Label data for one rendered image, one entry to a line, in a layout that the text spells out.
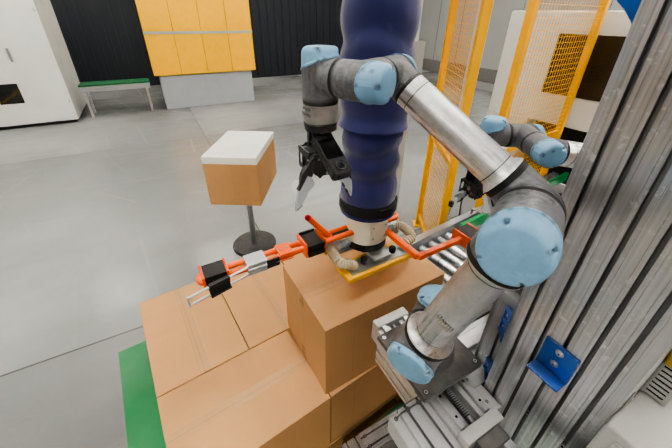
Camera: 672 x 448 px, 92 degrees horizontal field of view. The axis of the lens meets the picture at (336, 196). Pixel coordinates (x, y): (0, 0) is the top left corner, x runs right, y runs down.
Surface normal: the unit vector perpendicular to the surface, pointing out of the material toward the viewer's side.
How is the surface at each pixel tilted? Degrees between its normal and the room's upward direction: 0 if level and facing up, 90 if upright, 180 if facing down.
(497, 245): 83
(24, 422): 0
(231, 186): 90
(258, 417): 0
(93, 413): 0
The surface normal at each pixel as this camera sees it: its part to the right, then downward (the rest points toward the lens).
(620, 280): -0.88, 0.22
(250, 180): -0.04, 0.49
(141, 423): 0.01, -0.87
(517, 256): -0.54, 0.29
